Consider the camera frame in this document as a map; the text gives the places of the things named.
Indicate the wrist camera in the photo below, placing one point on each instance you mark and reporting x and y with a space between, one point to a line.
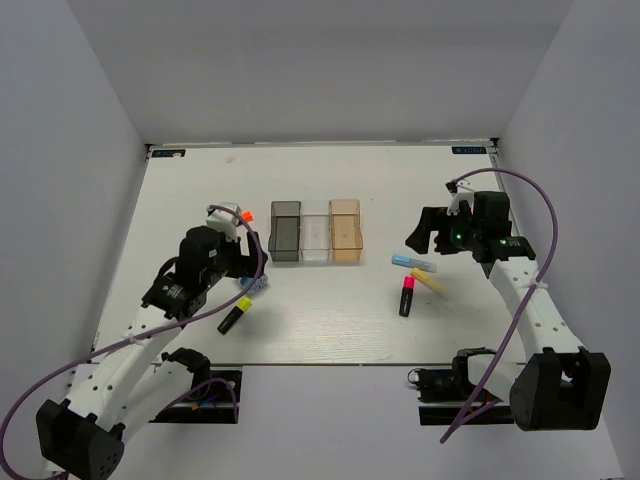
224 221
461 192

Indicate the right corner label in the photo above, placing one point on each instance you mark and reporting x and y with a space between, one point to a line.
469 150

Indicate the blue tape roll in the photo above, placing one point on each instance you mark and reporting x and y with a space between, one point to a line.
252 286

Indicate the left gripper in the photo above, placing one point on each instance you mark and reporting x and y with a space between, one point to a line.
245 264

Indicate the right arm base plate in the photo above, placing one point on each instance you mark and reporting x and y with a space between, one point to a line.
440 398

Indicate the orange cap highlighter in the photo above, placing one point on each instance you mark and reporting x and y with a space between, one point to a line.
247 216

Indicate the corner label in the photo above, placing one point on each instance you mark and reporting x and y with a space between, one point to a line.
168 153
469 150

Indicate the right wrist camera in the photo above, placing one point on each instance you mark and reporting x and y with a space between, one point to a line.
461 192

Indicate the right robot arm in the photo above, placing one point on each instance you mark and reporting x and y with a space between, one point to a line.
561 385

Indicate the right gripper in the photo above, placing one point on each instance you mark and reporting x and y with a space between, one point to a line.
433 220

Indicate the yellow cap highlighter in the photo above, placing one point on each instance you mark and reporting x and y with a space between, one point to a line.
243 305

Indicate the grey transparent container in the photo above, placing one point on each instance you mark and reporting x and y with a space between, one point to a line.
284 239

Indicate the pale yellow pen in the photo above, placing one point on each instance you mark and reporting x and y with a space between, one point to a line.
429 282

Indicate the clear transparent container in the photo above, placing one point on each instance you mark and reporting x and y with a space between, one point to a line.
314 232

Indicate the pink cap highlighter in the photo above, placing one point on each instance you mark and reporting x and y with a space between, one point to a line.
406 298

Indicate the left corner label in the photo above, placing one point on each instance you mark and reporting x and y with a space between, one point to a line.
168 153

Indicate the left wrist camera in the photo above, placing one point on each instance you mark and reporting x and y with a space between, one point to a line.
224 221

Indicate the amber transparent container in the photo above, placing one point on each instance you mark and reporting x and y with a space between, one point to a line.
345 229

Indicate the light blue pen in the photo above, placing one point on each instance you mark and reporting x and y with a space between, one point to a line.
411 263

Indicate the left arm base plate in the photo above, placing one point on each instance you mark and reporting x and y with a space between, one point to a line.
212 404

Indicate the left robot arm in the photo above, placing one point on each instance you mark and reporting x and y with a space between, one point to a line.
85 433

